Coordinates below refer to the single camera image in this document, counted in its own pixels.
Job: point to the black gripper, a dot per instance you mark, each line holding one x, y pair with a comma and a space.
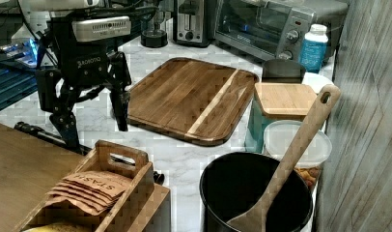
70, 72

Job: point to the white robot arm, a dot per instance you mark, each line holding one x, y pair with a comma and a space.
85, 9

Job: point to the brown tea bags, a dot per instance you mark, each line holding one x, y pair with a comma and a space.
93, 192

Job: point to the wooden tea bag caddy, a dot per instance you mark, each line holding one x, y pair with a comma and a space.
106, 156

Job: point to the black glass french press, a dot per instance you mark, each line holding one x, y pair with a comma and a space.
153, 30

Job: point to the wooden cutting board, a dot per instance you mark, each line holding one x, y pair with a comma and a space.
192, 100

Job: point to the black two-slot toaster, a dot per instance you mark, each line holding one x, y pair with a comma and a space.
191, 22

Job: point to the black utensil holder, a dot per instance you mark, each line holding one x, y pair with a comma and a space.
233, 183

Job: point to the teal canister wooden lid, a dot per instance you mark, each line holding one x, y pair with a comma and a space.
273, 102

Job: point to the silver toaster oven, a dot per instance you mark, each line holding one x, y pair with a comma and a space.
270, 29

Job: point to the wooden spoon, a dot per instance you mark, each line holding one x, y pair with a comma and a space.
254, 219

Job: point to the blue bottle white cap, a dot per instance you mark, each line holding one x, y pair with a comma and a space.
313, 48

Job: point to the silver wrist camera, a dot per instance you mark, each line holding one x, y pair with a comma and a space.
101, 28

